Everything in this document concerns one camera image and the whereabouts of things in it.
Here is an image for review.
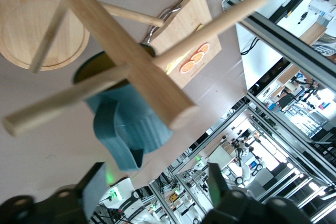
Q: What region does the wooden cup rack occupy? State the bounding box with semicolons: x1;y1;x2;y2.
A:
0;0;268;137

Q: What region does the yellow plastic knife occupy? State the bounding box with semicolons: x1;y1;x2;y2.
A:
165;26;206;74

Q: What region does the aluminium frame beam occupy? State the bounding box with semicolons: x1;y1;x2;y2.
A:
222;0;336;104

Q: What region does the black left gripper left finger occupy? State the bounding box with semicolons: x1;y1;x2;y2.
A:
0;162;107;224

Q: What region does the bamboo cutting board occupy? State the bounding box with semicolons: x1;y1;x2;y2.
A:
151;0;223;90

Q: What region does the toy orange slice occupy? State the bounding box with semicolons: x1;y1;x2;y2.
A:
180;60;197;74
196;42;211;54
190;51;206;63

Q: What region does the dark green mug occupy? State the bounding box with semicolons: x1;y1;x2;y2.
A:
72;43;174;173

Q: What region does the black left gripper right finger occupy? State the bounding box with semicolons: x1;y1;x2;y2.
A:
204;163;316;224

